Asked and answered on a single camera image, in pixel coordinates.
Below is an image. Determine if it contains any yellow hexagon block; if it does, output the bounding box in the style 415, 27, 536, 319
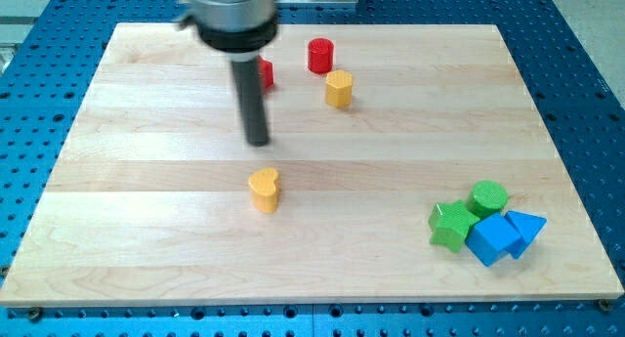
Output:
325, 69, 354, 108

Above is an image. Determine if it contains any yellow heart block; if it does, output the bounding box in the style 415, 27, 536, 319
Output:
248, 167, 280, 214

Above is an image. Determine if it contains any light wooden board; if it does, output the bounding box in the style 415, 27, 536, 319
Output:
1, 23, 623, 308

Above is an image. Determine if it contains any red block behind rod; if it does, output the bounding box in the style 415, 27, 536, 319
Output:
258, 56, 274, 91

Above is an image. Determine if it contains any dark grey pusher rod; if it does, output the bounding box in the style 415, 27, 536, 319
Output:
230, 53, 270, 147

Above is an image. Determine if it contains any red cylinder block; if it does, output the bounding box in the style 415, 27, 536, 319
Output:
308, 38, 334, 74

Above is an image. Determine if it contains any green star block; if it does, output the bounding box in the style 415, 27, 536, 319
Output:
428, 200, 480, 253

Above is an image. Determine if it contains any green cylinder block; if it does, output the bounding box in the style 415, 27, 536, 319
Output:
466, 180, 509, 219

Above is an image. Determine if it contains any blue cube block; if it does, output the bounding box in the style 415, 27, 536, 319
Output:
465, 213, 521, 267

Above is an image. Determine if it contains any blue triangle block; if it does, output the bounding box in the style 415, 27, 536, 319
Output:
505, 210, 547, 259

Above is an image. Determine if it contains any left board clamp screw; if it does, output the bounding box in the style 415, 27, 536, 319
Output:
24, 307, 43, 321

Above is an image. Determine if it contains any board clamp screw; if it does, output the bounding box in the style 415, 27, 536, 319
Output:
24, 307, 43, 321
597, 299, 613, 313

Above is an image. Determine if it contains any right board clamp screw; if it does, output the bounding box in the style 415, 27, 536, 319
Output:
597, 299, 613, 313

